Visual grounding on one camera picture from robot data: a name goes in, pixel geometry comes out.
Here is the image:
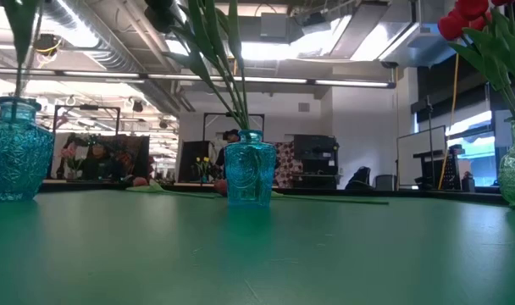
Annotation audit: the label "bright window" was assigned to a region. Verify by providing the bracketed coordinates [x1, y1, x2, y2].
[446, 110, 498, 187]

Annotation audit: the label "black ceiling camera yellow cable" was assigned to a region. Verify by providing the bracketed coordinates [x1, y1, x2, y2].
[31, 32, 64, 58]

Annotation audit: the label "floral patterned cloth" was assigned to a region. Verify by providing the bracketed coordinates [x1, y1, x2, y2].
[273, 141, 304, 189]

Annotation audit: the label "black equipment rack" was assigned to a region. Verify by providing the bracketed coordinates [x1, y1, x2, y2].
[413, 143, 464, 191]

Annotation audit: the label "person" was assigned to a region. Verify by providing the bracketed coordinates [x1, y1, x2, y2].
[80, 141, 117, 181]
[214, 128, 241, 180]

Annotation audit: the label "corrugated silver ceiling duct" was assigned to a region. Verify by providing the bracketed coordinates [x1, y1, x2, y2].
[22, 0, 195, 115]

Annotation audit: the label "yellow hanging cable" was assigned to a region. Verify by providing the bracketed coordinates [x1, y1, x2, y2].
[436, 53, 461, 191]

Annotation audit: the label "white board on stand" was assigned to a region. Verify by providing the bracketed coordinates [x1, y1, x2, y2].
[396, 125, 447, 187]

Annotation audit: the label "gray ceiling box unit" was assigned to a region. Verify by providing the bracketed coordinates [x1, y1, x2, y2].
[260, 12, 289, 43]

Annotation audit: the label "pink flower bouquet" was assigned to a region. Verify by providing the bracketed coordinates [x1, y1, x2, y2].
[58, 142, 84, 181]

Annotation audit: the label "rectangular silver ceiling duct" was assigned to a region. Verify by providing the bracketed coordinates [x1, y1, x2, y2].
[329, 0, 504, 69]

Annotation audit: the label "black upright panel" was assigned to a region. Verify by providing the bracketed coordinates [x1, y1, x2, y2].
[177, 140, 213, 184]

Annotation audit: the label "yellow flowers in vase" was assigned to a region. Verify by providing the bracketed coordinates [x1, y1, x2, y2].
[193, 155, 212, 184]

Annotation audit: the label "black tripod pole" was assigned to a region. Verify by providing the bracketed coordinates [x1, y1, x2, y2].
[424, 95, 437, 191]

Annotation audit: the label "narrow blue glass vase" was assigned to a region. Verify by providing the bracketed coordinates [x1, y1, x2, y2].
[223, 129, 279, 208]

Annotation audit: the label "black overhead frame rig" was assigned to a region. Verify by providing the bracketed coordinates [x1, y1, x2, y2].
[52, 103, 122, 137]
[202, 111, 266, 143]

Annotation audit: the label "wide blue star-cut glass vase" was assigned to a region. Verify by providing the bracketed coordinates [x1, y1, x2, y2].
[0, 95, 56, 202]

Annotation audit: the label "long ceiling light bar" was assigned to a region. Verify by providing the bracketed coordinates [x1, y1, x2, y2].
[0, 66, 397, 90]

